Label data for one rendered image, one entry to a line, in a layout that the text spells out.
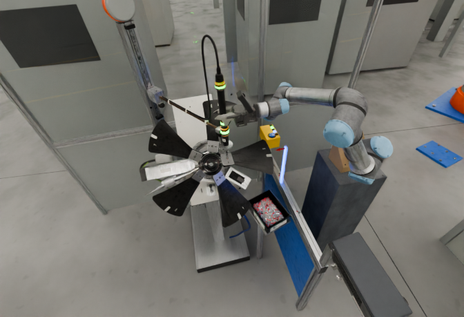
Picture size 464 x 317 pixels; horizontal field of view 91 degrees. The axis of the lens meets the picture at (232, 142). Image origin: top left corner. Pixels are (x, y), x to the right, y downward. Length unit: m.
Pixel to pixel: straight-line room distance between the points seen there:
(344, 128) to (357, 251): 0.45
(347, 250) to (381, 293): 0.15
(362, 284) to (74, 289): 2.22
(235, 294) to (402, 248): 1.51
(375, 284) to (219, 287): 1.44
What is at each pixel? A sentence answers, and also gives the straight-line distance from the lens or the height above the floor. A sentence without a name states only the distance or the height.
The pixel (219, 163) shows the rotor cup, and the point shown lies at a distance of 1.22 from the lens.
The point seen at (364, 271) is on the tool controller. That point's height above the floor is 1.24.
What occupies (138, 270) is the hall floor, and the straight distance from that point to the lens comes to 2.41.
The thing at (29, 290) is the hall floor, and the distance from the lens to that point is 2.85.
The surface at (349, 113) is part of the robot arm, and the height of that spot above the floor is 1.58.
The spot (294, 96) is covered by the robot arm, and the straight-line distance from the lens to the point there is 1.20.
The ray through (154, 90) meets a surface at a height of 1.41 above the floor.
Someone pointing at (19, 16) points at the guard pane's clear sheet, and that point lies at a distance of 1.83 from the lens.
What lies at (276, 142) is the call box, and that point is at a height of 1.03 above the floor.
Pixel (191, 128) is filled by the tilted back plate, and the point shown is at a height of 1.21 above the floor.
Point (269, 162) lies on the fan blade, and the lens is 1.31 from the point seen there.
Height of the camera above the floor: 2.10
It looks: 42 degrees down
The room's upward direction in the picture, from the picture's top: 4 degrees counter-clockwise
